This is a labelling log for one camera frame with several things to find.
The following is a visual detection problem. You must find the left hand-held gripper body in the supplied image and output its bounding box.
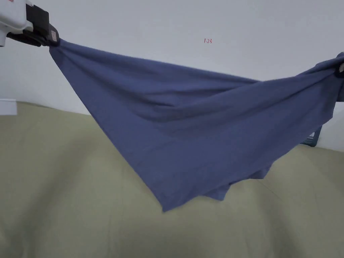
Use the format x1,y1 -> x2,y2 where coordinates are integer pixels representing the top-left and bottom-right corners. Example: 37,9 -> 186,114
0,0 -> 50,48

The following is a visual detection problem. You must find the dark blue shirt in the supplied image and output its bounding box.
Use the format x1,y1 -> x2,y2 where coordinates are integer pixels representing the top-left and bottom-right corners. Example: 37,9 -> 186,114
48,38 -> 344,213

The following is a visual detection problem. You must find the dark teal box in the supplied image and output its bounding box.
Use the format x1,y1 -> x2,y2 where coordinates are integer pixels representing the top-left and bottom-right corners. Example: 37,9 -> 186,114
300,126 -> 323,148

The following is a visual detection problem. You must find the white ledge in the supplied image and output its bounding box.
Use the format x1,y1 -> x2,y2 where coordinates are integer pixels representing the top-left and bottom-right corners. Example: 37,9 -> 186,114
0,98 -> 17,116

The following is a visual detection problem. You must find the bed with pale green sheet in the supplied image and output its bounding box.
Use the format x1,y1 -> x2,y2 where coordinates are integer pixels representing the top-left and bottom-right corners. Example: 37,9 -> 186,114
0,101 -> 344,258

